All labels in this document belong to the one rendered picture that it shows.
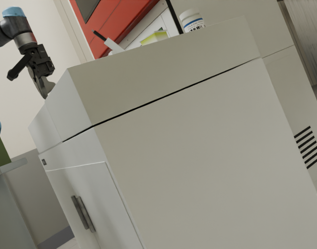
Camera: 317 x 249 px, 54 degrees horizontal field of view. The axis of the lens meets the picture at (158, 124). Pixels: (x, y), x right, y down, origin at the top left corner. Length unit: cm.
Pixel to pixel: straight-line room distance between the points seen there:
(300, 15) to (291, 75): 427
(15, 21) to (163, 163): 79
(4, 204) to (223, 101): 70
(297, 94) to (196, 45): 94
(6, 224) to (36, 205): 207
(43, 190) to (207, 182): 235
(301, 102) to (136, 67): 115
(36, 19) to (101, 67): 280
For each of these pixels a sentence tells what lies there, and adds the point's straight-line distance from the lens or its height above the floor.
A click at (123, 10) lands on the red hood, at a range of 161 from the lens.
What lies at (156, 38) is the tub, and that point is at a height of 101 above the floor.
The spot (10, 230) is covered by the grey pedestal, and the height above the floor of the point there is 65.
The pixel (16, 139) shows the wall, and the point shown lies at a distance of 308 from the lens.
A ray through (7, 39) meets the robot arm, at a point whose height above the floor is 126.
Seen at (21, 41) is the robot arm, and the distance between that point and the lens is 127.
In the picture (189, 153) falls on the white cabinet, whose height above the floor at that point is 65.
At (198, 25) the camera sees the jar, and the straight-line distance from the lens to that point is 111.
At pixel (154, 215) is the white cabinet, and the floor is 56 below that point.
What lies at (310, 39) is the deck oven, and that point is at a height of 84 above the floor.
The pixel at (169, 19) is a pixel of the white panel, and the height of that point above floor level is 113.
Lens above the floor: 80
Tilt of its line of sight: 3 degrees down
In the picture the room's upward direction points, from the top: 23 degrees counter-clockwise
